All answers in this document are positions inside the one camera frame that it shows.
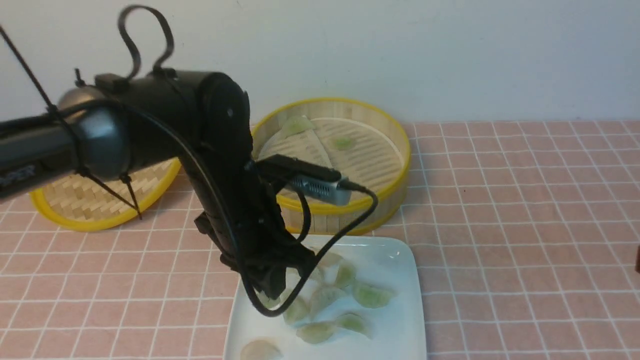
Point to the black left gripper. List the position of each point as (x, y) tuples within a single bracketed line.
[(260, 240)]

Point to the green dumpling plate centre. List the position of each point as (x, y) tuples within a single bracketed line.
[(323, 297)]

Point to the bamboo steamer lid yellow rim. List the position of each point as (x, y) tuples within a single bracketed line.
[(78, 204)]

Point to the green dumpling plate lower right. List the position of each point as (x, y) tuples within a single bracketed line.
[(355, 323)]

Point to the green dumpling plate left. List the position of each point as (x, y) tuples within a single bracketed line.
[(296, 312)]

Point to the green dumpling plate upper middle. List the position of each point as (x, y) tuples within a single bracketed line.
[(345, 275)]

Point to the white steamer liner cloth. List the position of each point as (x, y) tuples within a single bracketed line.
[(377, 160)]

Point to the white square plate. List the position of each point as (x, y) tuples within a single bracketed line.
[(397, 330)]

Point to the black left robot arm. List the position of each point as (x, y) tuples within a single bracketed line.
[(117, 126)]

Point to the bamboo steamer basket yellow rim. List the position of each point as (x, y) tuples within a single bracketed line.
[(389, 199)]

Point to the green dumpling plate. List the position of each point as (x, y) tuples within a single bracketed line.
[(370, 296), (296, 312), (345, 275), (323, 297), (355, 323), (316, 332)]

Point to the green dumpling plate lower middle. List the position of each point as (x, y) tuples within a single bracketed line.
[(316, 332)]

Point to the pale dumpling plate top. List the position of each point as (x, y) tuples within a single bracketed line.
[(329, 259)]

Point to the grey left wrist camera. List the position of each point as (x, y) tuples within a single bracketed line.
[(324, 184)]

